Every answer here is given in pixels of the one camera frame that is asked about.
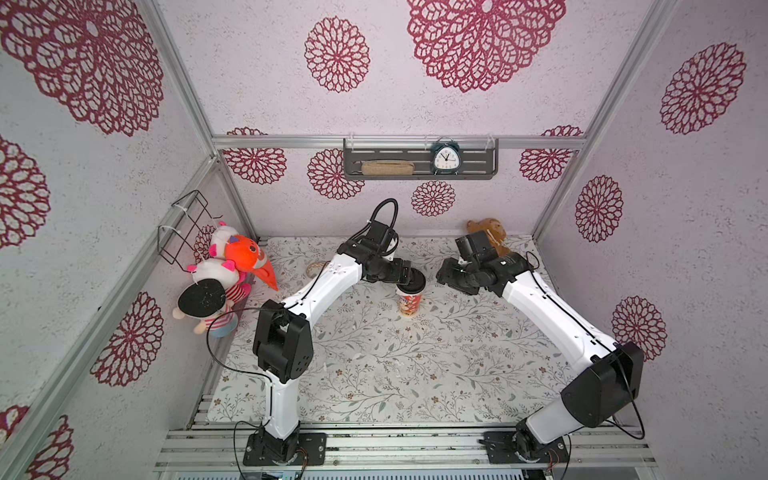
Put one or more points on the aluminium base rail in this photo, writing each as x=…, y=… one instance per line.
x=348, y=446

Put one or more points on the pink striped pig plush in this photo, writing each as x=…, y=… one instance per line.
x=236, y=288

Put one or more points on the brown teddy bear plush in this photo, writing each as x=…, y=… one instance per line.
x=494, y=231

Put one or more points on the black plastic cup lid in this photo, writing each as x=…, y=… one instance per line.
x=415, y=285

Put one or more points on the red paper milk tea cup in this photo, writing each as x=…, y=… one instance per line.
x=409, y=299

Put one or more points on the grey wall shelf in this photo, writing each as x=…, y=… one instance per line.
x=479, y=158

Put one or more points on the black round plush hat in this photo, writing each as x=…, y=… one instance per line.
x=202, y=299

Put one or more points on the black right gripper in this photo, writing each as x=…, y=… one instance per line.
x=459, y=276

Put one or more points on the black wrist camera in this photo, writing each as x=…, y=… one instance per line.
x=378, y=236
x=476, y=248

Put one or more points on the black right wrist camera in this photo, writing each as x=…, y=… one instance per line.
x=476, y=248

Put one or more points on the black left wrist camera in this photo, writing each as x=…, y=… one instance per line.
x=378, y=236

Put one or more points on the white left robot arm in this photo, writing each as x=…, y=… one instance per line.
x=283, y=341

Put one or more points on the teal alarm clock on shelf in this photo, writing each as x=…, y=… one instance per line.
x=446, y=158

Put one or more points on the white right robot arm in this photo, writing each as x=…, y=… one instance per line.
x=607, y=373

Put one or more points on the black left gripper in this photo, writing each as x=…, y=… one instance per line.
x=401, y=274

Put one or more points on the clear tape roll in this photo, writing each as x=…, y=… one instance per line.
x=315, y=268

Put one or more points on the tan pouch on shelf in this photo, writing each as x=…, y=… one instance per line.
x=387, y=168

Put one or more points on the black wire wall basket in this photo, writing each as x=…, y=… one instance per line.
x=174, y=237

